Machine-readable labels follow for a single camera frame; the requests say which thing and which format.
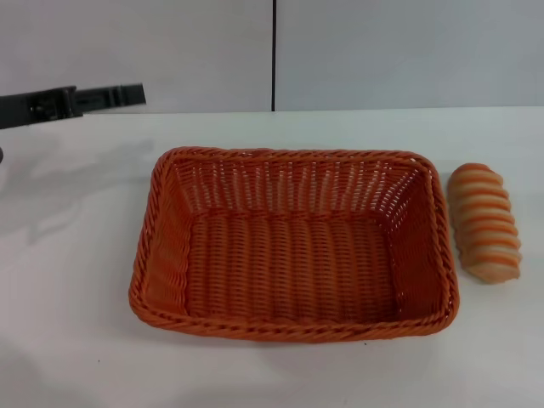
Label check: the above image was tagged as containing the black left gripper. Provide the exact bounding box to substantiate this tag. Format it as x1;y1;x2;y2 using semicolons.
0;82;148;129

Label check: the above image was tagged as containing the striped bread loaf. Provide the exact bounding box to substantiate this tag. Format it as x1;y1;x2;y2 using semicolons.
448;162;523;285

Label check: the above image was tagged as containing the orange woven plastic basket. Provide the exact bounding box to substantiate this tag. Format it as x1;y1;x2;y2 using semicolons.
127;146;462;346

